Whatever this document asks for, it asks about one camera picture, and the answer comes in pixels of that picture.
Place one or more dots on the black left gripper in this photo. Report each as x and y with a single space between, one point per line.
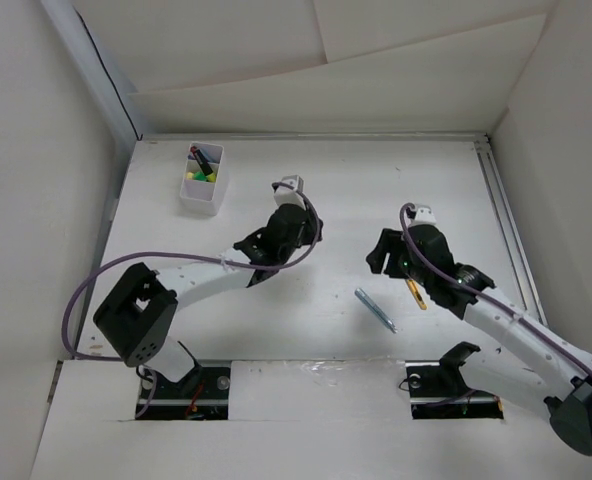
308 224

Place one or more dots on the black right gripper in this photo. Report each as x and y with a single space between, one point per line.
390 241

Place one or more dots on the light blue pen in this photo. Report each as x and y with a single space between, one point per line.
375 309

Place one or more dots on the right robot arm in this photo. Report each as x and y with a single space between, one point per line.
531 366

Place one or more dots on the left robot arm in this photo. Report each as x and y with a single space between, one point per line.
136 316

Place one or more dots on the white three-compartment organizer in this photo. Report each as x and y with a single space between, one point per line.
205 198

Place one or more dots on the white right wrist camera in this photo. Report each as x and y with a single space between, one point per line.
419 214

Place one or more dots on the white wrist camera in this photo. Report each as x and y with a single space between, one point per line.
419 214
288 191

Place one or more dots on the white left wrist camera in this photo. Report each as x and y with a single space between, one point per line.
288 191

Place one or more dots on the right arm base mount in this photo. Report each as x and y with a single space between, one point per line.
437 390

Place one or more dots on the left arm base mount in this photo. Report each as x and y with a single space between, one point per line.
204 398

